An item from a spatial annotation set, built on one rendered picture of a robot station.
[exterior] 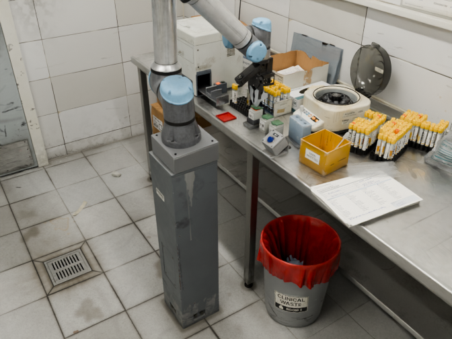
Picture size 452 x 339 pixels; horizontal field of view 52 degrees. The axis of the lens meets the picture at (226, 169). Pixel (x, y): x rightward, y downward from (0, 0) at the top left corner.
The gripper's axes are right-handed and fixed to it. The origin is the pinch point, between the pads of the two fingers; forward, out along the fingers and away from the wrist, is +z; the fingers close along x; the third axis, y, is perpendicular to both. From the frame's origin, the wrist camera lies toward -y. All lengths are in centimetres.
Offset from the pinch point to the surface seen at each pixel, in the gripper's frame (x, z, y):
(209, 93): 31.3, 5.8, -3.3
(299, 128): -24.3, 1.5, 4.2
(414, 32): -29, -29, 57
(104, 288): 29, 97, -70
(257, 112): -2.0, 3.1, 0.4
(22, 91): 164, 39, -66
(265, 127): -8.9, 6.8, -0.6
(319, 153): -42.7, 1.3, -2.4
